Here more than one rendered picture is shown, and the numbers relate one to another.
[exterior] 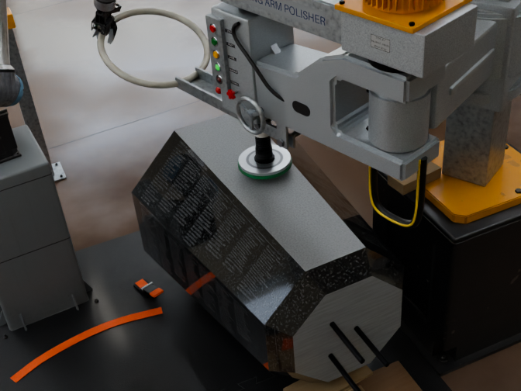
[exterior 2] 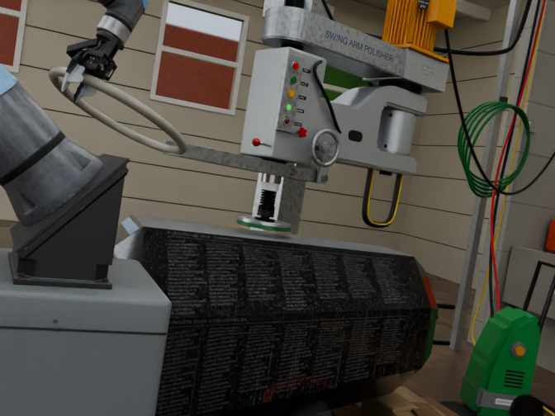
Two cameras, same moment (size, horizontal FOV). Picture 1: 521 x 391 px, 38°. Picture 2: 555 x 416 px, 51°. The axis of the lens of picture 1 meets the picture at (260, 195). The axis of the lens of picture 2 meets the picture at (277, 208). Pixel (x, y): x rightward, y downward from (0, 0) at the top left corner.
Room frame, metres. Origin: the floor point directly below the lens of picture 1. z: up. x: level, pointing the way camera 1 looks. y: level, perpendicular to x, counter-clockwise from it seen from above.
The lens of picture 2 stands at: (2.43, 2.29, 1.10)
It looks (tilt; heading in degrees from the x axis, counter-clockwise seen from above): 3 degrees down; 272
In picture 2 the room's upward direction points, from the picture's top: 9 degrees clockwise
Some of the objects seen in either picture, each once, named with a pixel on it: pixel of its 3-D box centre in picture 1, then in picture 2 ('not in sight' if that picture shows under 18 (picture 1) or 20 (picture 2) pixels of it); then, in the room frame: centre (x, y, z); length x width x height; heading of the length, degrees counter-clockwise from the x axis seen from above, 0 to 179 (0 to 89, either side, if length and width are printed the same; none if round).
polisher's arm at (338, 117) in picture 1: (332, 98); (353, 132); (2.25, -0.27, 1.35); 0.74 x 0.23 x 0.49; 41
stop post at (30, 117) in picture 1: (25, 99); not in sight; (3.97, 1.32, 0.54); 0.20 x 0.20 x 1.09; 21
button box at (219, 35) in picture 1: (219, 53); (288, 93); (2.53, 0.10, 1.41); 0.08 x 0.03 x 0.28; 41
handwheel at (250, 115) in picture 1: (257, 112); (319, 147); (2.39, -0.02, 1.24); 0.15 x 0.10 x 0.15; 41
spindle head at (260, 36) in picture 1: (270, 66); (297, 114); (2.49, -0.08, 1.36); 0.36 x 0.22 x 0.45; 41
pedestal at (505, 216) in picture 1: (464, 244); not in sight; (2.54, -0.89, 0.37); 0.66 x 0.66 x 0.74; 21
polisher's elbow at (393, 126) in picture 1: (398, 112); (391, 133); (2.05, -0.46, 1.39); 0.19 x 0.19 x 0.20
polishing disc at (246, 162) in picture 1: (264, 159); (264, 221); (2.56, -0.03, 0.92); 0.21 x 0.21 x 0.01
